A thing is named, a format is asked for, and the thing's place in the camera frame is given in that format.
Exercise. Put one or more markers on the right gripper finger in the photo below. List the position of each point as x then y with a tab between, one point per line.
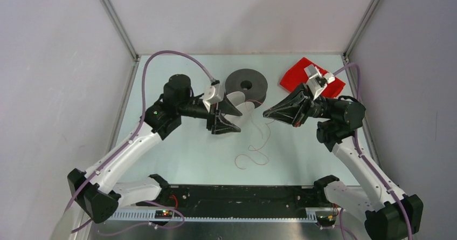
294	100
291	115

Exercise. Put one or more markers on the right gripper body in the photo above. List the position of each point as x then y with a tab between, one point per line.
320	107

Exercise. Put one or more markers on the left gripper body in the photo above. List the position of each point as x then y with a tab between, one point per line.
193	108

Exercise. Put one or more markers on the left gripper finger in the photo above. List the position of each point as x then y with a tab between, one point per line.
228	108
220	125

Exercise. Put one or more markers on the white translucent spool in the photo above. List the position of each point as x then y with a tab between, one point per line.
238	99

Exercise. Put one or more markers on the dark grey spool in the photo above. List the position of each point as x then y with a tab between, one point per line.
252	83

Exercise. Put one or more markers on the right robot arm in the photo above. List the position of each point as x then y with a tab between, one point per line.
386	211

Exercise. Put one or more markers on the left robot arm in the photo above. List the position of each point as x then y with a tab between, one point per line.
97	190

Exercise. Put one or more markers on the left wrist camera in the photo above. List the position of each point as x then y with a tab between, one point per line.
212	95

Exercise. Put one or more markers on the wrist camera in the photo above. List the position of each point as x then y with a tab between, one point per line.
212	95
317	82

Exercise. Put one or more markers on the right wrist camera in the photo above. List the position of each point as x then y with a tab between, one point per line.
317	82

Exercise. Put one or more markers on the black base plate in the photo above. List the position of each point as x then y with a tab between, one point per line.
241	201

